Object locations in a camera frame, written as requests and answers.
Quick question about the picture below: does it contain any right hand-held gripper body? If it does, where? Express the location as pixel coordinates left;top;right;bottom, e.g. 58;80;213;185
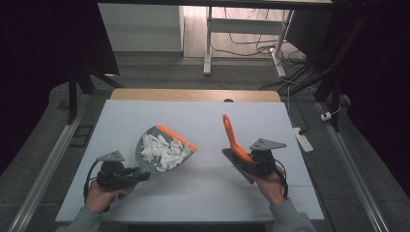
249;138;288;178

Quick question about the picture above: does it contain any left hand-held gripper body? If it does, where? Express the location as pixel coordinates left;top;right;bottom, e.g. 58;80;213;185
96;150;138;190

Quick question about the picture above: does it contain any pile of white paper scraps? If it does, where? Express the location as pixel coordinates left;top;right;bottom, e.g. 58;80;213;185
140;133;189;173

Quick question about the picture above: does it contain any orange brush with grey bristles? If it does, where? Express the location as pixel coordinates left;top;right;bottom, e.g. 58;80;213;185
221;114;256;186

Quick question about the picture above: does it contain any grey dustpan with orange edge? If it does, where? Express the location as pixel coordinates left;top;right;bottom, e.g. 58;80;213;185
134;125;198;176

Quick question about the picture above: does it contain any person's left hand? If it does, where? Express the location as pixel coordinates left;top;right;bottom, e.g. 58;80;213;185
84;181;132;214

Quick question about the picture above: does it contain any person's right hand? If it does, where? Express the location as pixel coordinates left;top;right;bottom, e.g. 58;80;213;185
249;167;286;207

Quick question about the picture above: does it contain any white power strip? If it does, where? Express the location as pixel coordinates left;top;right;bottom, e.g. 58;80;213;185
292;127;314;153

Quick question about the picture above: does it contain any black floor plate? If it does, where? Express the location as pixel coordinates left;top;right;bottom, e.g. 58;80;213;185
69;125;95;149

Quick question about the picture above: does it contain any pale blue foam board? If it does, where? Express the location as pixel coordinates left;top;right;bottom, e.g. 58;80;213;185
55;99;325;224

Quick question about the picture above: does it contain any wooden table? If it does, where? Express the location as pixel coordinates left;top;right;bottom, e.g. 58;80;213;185
109;88;282;103

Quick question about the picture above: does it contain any black metal stand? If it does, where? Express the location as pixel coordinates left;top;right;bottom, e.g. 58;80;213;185
66;64;125;126
283;13;371;133

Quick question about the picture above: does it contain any white cabinet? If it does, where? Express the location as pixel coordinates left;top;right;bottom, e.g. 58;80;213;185
97;3;186;53

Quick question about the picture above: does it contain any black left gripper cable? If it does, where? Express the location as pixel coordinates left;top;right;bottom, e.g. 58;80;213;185
82;159;101;203

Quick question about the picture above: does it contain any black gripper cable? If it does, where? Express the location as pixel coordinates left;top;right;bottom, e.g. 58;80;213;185
274;159;289;199
82;159;101;203

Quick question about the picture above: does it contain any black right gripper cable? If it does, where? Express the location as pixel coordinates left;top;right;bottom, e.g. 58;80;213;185
274;159;289;199

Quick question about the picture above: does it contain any aluminium rail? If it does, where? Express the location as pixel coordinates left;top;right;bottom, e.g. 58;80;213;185
6;109;87;232
317;102;392;232

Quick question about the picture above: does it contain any tangle of floor cables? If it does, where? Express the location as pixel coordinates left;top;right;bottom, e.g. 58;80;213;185
211;8;320;91

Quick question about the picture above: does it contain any white desk frame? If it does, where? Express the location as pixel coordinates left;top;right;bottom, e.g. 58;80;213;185
202;6;296;78

